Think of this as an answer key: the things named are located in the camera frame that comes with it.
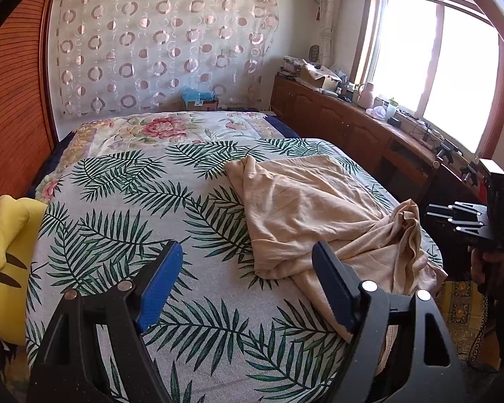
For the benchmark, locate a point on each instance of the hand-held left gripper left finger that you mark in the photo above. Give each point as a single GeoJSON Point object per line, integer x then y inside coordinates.
{"type": "Point", "coordinates": [161, 285]}

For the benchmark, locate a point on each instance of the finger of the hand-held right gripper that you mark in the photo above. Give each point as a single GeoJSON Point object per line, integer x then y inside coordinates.
{"type": "Point", "coordinates": [470, 229]}
{"type": "Point", "coordinates": [458, 210]}

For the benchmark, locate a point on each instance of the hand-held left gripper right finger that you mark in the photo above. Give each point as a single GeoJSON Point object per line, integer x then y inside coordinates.
{"type": "Point", "coordinates": [335, 289]}

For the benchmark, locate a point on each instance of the peach t-shirt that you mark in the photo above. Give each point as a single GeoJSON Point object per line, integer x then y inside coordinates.
{"type": "Point", "coordinates": [311, 205]}

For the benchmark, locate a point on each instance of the person's right hand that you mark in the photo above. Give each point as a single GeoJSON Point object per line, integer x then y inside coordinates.
{"type": "Point", "coordinates": [500, 270]}

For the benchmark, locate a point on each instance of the yellow patterned floor mat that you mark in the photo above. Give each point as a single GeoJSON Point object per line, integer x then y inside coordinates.
{"type": "Point", "coordinates": [462, 310]}

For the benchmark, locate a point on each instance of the green leaf print blanket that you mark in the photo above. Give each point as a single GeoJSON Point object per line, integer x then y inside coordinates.
{"type": "Point", "coordinates": [130, 201]}

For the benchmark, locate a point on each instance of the green lid bottle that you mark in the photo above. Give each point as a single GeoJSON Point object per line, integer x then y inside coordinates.
{"type": "Point", "coordinates": [392, 110]}

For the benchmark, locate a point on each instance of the pink jug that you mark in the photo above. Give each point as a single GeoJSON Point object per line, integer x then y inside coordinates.
{"type": "Point", "coordinates": [366, 97]}

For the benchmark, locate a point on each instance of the long wooden cabinet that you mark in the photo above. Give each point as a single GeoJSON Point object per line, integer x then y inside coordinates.
{"type": "Point", "coordinates": [340, 121]}

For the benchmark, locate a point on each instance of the window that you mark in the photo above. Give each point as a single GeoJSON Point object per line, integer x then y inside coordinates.
{"type": "Point", "coordinates": [424, 58]}

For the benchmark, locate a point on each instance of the floral quilt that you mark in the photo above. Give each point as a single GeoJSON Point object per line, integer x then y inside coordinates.
{"type": "Point", "coordinates": [164, 128]}

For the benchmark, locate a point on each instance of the yellow plush toy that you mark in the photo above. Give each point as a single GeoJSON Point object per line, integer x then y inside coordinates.
{"type": "Point", "coordinates": [8, 243]}

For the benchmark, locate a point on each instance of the dark blue bed sheet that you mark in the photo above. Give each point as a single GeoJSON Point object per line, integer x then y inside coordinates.
{"type": "Point", "coordinates": [283, 128]}

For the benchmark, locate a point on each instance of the box with blue bag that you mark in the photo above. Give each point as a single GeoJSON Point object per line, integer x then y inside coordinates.
{"type": "Point", "coordinates": [199, 100]}

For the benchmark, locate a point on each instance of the open cardboard box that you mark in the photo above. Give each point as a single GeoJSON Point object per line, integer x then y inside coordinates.
{"type": "Point", "coordinates": [317, 76]}

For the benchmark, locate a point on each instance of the wooden slatted wardrobe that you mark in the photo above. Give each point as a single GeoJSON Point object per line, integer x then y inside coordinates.
{"type": "Point", "coordinates": [12, 105]}

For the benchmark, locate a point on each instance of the lace window curtain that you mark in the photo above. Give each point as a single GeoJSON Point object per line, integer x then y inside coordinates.
{"type": "Point", "coordinates": [331, 12]}

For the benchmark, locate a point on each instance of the circle pattern sheer curtain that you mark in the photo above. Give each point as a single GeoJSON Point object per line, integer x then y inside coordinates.
{"type": "Point", "coordinates": [159, 37]}

